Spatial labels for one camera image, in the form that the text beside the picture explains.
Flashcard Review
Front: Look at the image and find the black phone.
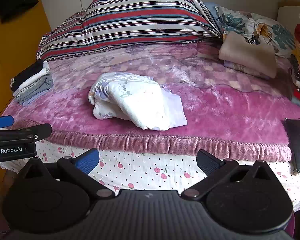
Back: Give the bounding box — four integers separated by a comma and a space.
283, 119, 300, 173

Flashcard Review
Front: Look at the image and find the folded white garment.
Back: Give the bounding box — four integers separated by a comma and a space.
13, 61, 50, 97

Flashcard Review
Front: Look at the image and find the white floral garment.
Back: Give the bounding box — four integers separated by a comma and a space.
88, 72, 187, 131

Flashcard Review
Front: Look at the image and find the striped quilt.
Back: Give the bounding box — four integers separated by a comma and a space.
37, 0, 223, 61

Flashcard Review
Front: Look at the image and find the cherry print bed sheet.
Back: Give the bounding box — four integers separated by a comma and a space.
0, 139, 300, 213

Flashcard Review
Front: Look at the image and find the folded grey garment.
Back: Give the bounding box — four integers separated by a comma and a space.
14, 74, 53, 102

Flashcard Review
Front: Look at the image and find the folded lavender garment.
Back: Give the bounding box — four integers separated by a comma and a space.
18, 89, 51, 106

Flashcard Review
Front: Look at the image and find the floral pillow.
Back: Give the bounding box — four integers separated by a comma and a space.
215, 5, 295, 57

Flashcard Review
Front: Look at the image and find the folded beige garment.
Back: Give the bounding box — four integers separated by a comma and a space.
219, 31, 277, 78

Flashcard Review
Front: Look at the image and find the pink plush blanket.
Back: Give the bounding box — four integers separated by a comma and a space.
5, 42, 300, 161

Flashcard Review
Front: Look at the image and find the yellow wooden wardrobe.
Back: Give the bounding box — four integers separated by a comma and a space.
0, 0, 51, 115

